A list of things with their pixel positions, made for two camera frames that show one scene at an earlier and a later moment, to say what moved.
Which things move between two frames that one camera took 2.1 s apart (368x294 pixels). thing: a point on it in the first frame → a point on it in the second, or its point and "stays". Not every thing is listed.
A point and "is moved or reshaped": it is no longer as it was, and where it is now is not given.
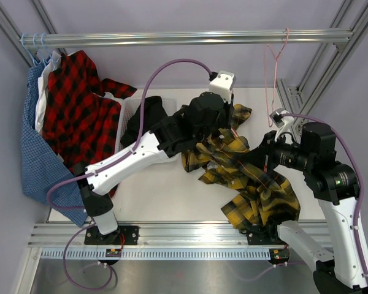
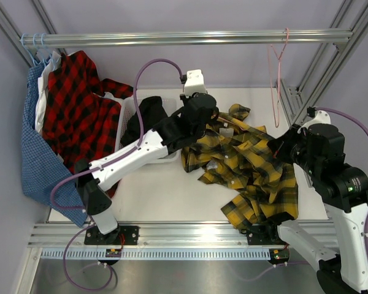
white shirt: [42, 87] stays
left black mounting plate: [124, 235] stays
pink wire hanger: [235, 133] is moved or reshaped
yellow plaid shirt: [264, 196] is moved or reshaped
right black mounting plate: [263, 234] stays
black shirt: [153, 112] stays
